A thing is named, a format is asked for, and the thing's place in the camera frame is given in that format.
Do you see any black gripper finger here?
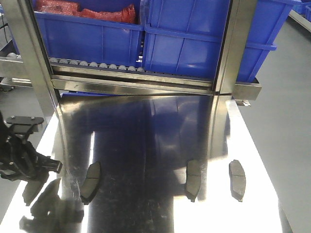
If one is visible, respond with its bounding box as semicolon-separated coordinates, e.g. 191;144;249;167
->
36;154;63;173

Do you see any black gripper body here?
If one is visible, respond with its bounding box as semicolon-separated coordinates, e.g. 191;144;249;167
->
0;135;39;181

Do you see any brake pad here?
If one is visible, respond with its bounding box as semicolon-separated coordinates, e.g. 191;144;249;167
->
185;160;202;202
80;162;102;205
22;179;47;206
228;160;246;202

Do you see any roller conveyor track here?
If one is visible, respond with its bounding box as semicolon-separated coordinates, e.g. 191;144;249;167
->
6;52;146;73

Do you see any left blue plastic bin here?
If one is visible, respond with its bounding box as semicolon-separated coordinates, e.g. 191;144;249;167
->
31;0;144;70

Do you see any blue plastic bin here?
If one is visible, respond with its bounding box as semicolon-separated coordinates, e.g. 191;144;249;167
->
31;0;144;70
141;0;297;83

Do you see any red plastic bag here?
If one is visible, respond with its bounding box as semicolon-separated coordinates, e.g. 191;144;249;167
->
35;0;136;24

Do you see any right blue plastic bin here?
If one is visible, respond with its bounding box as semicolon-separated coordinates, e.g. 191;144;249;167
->
141;0;297;83

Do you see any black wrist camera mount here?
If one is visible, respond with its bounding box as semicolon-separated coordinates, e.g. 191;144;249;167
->
5;116;44;143

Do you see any stainless steel rack frame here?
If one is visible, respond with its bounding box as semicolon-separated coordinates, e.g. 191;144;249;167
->
0;0;261;117

